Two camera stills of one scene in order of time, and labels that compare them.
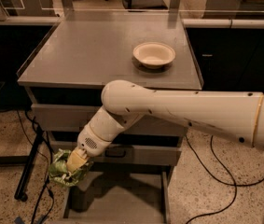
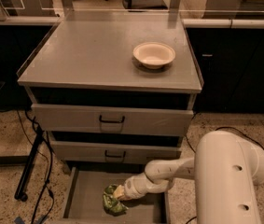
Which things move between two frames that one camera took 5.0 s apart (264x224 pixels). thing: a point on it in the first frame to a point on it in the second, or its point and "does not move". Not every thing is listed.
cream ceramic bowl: (154, 54) does not move
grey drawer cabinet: (64, 74) does not move
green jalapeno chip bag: (61, 175) to (111, 204)
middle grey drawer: (124, 153) does not move
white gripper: (87, 141) to (131, 188)
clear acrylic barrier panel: (131, 7) does not move
